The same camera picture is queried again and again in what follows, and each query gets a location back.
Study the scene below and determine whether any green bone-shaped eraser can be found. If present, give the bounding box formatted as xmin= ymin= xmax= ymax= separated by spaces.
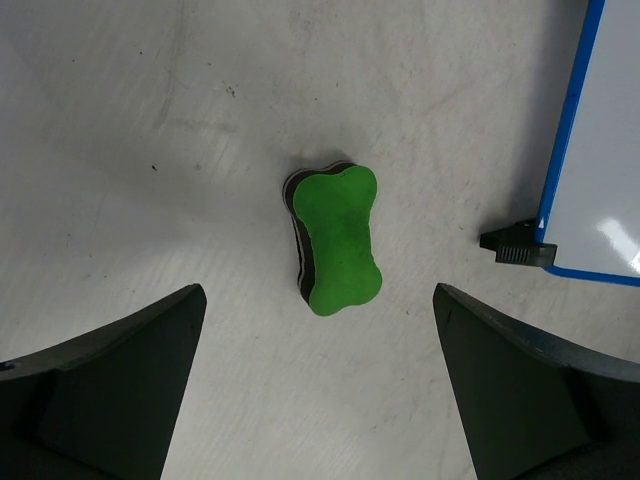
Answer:
xmin=282 ymin=160 xmax=383 ymax=317

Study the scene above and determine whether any blue-framed whiteboard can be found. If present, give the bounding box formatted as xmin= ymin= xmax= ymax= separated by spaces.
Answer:
xmin=534 ymin=0 xmax=639 ymax=286

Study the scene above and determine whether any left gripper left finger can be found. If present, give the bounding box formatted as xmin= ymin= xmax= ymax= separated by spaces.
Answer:
xmin=1 ymin=284 xmax=207 ymax=479

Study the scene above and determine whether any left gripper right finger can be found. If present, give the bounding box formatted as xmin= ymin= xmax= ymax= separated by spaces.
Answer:
xmin=433 ymin=283 xmax=639 ymax=479

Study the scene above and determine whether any black whiteboard foot left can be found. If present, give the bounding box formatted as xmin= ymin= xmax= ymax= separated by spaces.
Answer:
xmin=479 ymin=219 xmax=557 ymax=268

